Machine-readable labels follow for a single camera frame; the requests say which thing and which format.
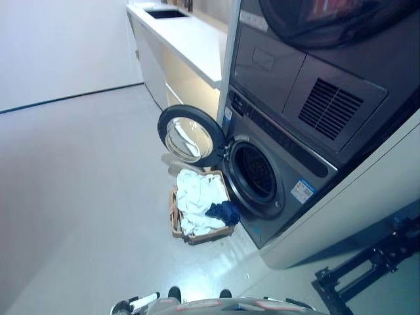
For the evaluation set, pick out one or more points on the round glass washer door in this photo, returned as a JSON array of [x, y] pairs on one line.
[[190, 136]]

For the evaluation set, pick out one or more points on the white counter cabinet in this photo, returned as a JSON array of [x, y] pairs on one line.
[[183, 49]]

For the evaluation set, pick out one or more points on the black metal stand frame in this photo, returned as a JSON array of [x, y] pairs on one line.
[[367, 269]]

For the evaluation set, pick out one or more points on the brown wicker laundry basket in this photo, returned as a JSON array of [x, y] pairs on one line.
[[183, 226]]

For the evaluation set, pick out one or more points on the black right robot foot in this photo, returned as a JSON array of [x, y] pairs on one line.
[[225, 293]]

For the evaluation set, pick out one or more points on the black left robot foot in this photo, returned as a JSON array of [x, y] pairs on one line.
[[174, 292]]

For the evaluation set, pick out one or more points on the black recessed sink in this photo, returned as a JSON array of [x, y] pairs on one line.
[[166, 13]]

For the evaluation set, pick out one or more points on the white cloth garment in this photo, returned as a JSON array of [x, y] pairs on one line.
[[197, 200]]

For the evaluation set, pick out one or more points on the dark grey stacked dryer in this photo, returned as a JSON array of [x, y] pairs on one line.
[[315, 75]]

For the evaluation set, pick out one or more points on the black robot foot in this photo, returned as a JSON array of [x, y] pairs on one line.
[[174, 292], [225, 293]]

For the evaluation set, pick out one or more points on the dark blue garment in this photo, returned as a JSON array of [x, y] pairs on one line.
[[226, 211]]

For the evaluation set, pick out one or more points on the grey front-load washing machine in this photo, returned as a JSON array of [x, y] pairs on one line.
[[288, 170]]

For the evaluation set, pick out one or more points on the energy label sticker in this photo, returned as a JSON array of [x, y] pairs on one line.
[[302, 189]]

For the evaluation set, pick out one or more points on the white appliance enclosure panel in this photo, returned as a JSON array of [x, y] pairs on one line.
[[344, 213]]

